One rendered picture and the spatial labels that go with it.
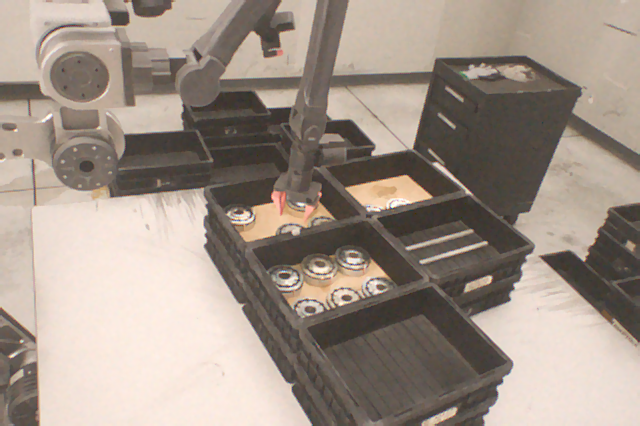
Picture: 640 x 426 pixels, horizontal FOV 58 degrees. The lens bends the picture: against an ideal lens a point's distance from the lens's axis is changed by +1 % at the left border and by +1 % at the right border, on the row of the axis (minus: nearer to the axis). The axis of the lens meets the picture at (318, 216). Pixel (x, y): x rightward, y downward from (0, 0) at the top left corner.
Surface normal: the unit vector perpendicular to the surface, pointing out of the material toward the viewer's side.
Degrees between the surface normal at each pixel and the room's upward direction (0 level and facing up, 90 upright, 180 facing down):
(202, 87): 89
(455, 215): 90
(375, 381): 0
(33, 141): 90
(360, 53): 90
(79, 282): 0
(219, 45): 78
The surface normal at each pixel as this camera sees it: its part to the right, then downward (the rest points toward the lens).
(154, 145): 0.38, 0.58
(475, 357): -0.86, 0.20
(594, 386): 0.13, -0.81
